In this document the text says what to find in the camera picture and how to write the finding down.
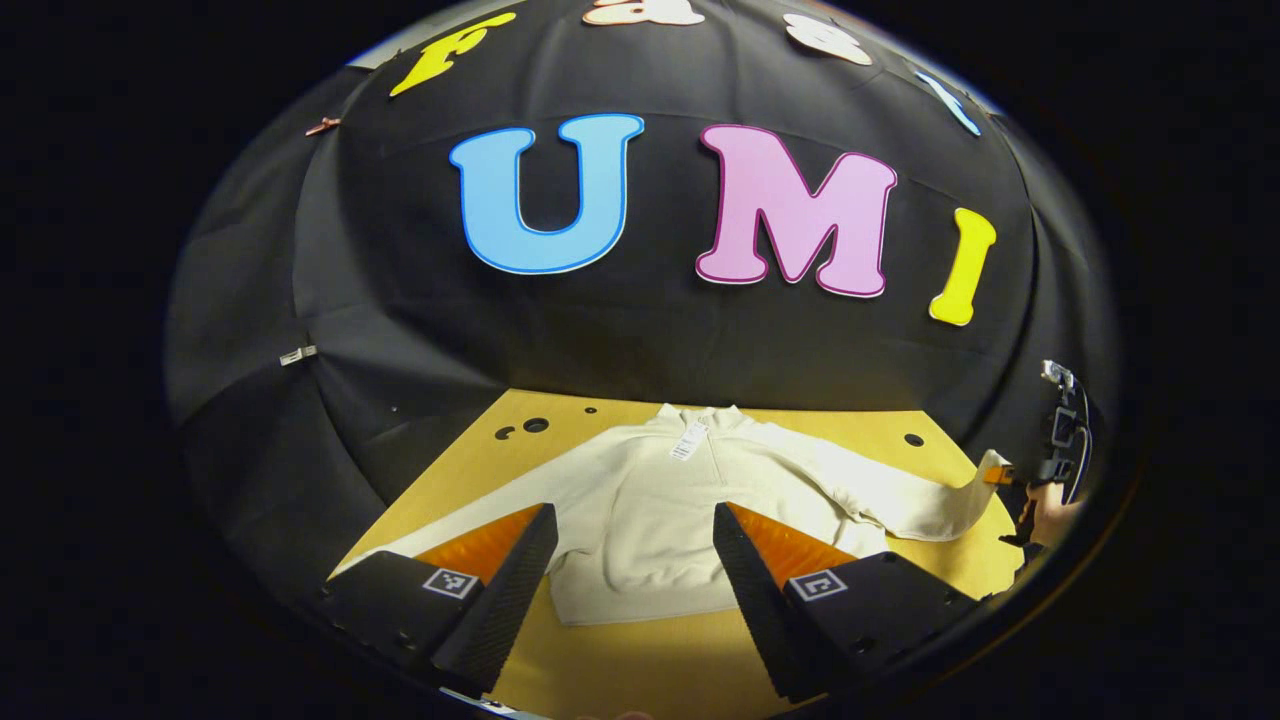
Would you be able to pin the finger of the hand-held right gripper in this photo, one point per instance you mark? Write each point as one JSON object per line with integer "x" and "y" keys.
{"x": 998, "y": 475}

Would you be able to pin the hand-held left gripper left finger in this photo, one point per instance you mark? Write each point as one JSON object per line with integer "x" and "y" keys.
{"x": 510, "y": 600}

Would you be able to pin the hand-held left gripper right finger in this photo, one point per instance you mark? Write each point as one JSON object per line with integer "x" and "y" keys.
{"x": 755, "y": 600}

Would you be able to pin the white sweatshirt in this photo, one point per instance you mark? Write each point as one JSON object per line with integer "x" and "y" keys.
{"x": 640, "y": 520}

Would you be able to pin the black backdrop cloth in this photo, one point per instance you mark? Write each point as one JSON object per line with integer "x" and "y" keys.
{"x": 640, "y": 340}

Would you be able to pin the white flat clip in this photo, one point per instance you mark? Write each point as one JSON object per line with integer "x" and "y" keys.
{"x": 297, "y": 355}

